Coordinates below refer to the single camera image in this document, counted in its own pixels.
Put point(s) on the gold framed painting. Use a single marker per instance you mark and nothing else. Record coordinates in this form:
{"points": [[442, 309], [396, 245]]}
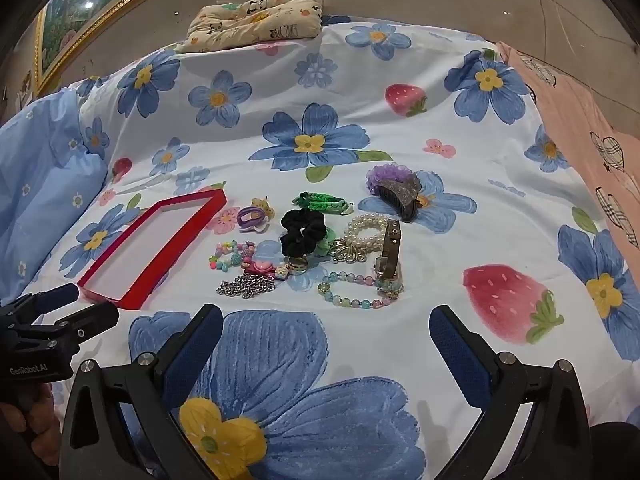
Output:
{"points": [[85, 15]]}

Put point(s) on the pink printed blanket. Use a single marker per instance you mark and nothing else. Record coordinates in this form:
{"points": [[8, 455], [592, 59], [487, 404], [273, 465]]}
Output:
{"points": [[575, 125]]}

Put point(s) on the purple hair clip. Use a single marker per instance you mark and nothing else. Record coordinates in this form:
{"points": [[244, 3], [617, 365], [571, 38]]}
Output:
{"points": [[248, 218]]}

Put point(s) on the small pale charm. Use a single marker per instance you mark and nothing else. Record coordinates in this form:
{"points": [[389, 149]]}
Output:
{"points": [[281, 271]]}

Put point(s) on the pink heart hair clip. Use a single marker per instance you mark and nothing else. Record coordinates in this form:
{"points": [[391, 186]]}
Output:
{"points": [[260, 266]]}

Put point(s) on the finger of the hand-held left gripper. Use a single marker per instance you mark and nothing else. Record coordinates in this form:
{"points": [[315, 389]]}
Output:
{"points": [[55, 294], [95, 317]]}

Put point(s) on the yellow hair clip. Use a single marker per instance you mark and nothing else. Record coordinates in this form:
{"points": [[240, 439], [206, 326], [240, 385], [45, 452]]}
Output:
{"points": [[263, 206]]}

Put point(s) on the purple scrunchie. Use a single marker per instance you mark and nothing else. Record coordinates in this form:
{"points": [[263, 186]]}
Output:
{"points": [[385, 176]]}

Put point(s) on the glitter hair claw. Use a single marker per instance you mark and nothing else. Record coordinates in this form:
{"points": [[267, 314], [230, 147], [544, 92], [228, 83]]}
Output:
{"points": [[402, 202]]}

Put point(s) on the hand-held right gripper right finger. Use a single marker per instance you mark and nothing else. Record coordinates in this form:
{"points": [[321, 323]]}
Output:
{"points": [[457, 355]]}

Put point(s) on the black scrunchie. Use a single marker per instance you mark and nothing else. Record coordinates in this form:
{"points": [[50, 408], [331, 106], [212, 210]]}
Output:
{"points": [[300, 232]]}

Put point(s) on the red jewelry box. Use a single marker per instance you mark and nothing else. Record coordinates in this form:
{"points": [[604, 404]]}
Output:
{"points": [[125, 290]]}

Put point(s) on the gold wristwatch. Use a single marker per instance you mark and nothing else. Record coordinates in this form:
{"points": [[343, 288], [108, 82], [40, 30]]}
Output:
{"points": [[390, 250]]}

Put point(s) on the panda print cushion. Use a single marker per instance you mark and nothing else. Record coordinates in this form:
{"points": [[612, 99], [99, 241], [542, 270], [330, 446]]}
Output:
{"points": [[255, 15]]}

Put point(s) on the green scrunchie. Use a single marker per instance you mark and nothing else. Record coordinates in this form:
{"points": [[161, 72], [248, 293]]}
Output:
{"points": [[326, 242]]}

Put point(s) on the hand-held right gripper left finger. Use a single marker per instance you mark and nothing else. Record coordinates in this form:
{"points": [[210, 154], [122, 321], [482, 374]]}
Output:
{"points": [[196, 355]]}

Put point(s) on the light blue pillow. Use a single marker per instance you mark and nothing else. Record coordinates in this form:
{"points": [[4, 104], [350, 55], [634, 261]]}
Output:
{"points": [[45, 170]]}

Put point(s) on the gold butterfly ornament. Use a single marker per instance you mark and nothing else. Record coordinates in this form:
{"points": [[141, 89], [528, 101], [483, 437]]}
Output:
{"points": [[350, 252]]}

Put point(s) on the floral bed sheet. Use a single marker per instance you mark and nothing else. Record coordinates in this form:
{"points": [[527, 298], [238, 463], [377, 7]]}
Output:
{"points": [[320, 110]]}

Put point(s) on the person's left hand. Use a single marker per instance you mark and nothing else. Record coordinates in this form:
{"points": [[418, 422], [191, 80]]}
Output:
{"points": [[37, 425]]}

